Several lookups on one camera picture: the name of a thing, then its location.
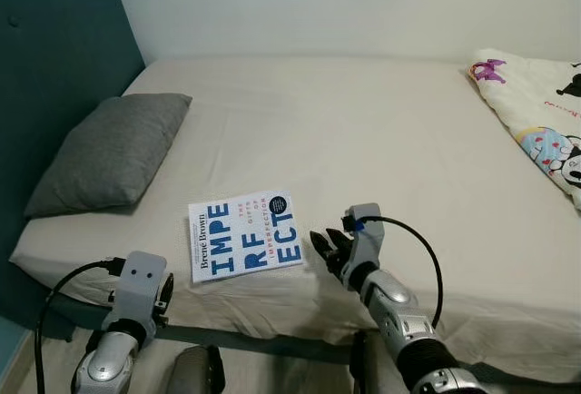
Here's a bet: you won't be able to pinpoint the white book blue letters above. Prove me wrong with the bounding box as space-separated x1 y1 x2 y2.
188 192 305 283

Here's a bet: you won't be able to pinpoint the grey pillow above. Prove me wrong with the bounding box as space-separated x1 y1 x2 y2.
23 93 193 220

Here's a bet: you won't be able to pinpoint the cream cartoon print blanket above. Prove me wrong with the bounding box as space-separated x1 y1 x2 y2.
468 47 581 209

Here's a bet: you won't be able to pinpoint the dark robot left leg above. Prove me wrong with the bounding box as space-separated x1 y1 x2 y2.
172 344 226 394

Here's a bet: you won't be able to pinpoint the dark robot leg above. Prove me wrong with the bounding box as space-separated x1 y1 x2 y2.
172 344 226 394
350 330 402 394

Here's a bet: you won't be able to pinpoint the dark teal bed base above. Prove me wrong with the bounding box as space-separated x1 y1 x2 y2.
45 299 581 394

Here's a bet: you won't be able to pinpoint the beige sheeted mattress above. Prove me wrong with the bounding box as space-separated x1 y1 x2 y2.
9 55 581 386

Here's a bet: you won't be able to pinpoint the dark robot right leg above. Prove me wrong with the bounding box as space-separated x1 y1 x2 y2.
350 330 402 394

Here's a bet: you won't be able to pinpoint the teal upholstered headboard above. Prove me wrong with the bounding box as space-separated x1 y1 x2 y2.
0 0 146 331

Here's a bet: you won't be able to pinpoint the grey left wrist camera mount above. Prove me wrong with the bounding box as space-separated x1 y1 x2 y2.
111 251 173 333

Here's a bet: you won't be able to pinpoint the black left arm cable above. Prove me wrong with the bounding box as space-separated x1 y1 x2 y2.
34 258 128 394

